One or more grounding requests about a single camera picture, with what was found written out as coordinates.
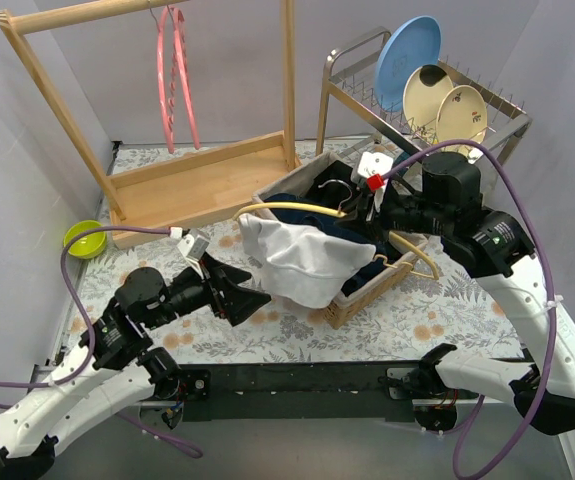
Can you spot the wooden clothes rack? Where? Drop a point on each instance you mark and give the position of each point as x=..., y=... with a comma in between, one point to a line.
x=189, y=191

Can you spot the cream plate flower print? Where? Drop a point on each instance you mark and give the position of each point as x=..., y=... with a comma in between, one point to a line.
x=462, y=115

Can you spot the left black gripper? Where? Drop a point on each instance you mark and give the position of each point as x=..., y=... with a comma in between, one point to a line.
x=215, y=292

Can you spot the green bowl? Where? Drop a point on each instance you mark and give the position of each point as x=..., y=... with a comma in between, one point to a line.
x=90, y=244

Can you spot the wicker laundry basket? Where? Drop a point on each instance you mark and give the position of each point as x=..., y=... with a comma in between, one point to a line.
x=344, y=307

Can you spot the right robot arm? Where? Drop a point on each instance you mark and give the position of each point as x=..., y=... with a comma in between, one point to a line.
x=495, y=251

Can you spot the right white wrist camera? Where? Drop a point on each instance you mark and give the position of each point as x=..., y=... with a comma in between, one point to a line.
x=371, y=168

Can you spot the pink hanger rear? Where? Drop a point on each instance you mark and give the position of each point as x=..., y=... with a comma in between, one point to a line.
x=182, y=71

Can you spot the blue plate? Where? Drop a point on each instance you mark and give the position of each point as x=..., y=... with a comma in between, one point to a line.
x=415, y=43

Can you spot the metal dish rack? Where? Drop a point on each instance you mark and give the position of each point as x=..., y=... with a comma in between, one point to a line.
x=354, y=87

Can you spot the floral tablecloth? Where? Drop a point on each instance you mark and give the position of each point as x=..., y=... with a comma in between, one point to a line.
x=405, y=322

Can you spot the white skirt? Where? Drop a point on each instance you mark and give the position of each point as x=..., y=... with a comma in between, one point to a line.
x=300, y=262

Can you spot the blue denim skirt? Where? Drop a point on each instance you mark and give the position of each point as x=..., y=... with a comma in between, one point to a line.
x=326, y=224

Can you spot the pink hanger front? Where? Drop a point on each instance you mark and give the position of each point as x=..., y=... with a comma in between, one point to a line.
x=166, y=94

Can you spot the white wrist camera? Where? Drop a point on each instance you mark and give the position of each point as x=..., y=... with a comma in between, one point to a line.
x=371, y=168
x=192, y=245

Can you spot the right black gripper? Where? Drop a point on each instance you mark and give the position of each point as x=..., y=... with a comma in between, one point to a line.
x=372, y=211

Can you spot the yellow hanger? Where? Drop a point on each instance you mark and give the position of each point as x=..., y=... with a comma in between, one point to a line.
x=333, y=213

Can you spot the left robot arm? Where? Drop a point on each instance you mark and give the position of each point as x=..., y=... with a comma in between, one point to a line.
x=115, y=364

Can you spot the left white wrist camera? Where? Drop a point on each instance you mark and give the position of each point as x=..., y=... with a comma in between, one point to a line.
x=192, y=245

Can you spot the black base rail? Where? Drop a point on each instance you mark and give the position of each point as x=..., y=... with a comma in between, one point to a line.
x=323, y=390

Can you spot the pink hanger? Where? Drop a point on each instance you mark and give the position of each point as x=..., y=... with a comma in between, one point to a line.
x=166, y=94
x=182, y=71

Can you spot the cream plate black spot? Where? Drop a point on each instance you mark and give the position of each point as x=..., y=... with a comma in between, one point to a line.
x=424, y=92

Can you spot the black garment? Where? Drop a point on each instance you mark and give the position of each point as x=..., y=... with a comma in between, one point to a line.
x=333, y=187

